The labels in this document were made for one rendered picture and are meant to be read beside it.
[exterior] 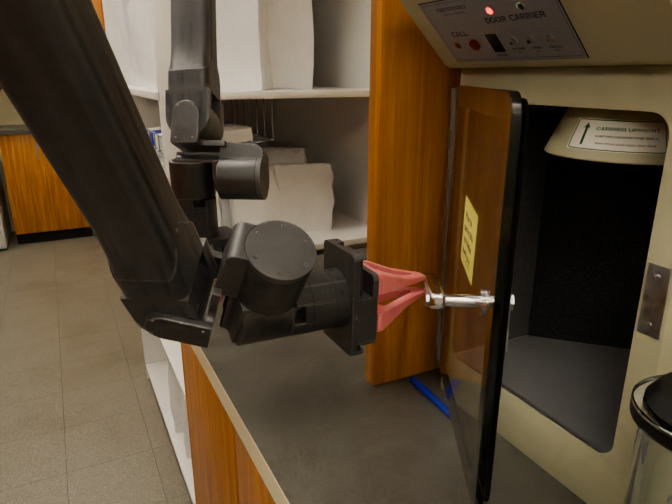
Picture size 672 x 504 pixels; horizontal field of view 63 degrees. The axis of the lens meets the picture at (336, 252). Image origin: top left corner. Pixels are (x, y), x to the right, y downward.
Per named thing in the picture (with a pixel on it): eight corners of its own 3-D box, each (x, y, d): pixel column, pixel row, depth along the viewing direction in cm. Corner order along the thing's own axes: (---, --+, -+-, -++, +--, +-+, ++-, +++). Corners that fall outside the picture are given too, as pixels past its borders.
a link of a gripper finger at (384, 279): (443, 264, 54) (360, 277, 50) (439, 331, 57) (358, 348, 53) (405, 246, 60) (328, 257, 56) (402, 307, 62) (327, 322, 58)
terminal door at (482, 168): (443, 363, 83) (461, 84, 71) (481, 518, 54) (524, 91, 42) (437, 363, 83) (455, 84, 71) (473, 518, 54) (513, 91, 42)
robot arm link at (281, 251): (170, 255, 53) (143, 334, 48) (178, 175, 44) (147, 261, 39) (290, 285, 55) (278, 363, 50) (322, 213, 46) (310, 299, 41)
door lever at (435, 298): (467, 291, 60) (468, 268, 60) (485, 318, 51) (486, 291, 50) (417, 290, 60) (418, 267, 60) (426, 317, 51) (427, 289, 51)
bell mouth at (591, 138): (611, 141, 74) (617, 99, 73) (755, 158, 59) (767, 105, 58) (511, 149, 67) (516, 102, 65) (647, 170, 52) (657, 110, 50)
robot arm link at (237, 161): (195, 122, 79) (172, 99, 71) (274, 122, 78) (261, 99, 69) (191, 204, 78) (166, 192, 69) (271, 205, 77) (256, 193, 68)
